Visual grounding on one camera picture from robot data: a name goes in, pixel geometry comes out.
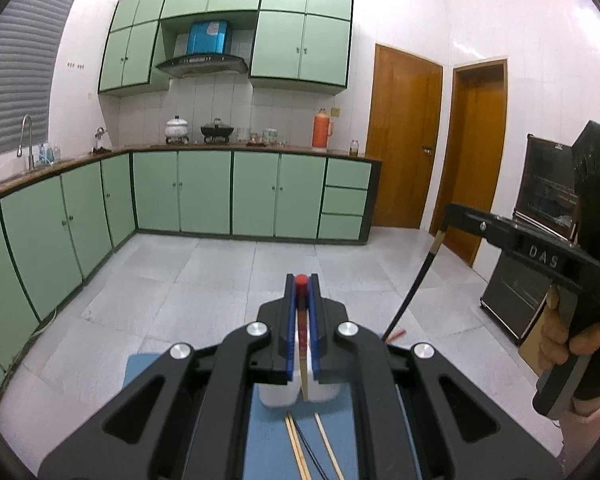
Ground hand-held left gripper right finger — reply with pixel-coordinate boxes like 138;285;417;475
307;274;563;480

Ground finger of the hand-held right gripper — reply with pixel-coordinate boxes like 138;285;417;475
442;203;520;252

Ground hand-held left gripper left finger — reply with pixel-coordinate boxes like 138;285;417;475
39;274;303;480

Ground white two-compartment utensil holder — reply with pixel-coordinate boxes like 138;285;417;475
258;382;342;408

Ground person's right forearm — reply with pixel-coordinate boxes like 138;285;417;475
562;387;600;476

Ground person's right hand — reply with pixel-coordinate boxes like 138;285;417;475
539;285;600;375

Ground black disinfection cabinet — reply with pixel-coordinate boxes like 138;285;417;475
480;134;581;346

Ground plain wooden door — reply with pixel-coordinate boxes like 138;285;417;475
429;59;508;267

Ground blue mat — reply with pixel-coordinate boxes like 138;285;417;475
124;352;416;480

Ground cardboard box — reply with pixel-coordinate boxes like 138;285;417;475
519;292;551;376

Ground green drawer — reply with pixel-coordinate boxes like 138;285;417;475
326;158;372;190
322;187;368;216
319;214;365;241

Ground orange thermos flask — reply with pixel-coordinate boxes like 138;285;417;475
312;107;335;150

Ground black wok with lid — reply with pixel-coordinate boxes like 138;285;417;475
200;118;232;143

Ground green base cabinets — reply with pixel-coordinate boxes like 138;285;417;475
0;145;383;401

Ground white cooking pot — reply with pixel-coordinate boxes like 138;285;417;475
165;115;190;145

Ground silver kitchen faucet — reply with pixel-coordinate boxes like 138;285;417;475
17;114;36;171

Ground grey window blind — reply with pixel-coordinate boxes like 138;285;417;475
0;0;81;163

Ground wooden door with handle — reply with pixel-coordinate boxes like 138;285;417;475
365;43;443;231

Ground green wall cabinets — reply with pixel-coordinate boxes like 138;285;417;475
97;0;355;97

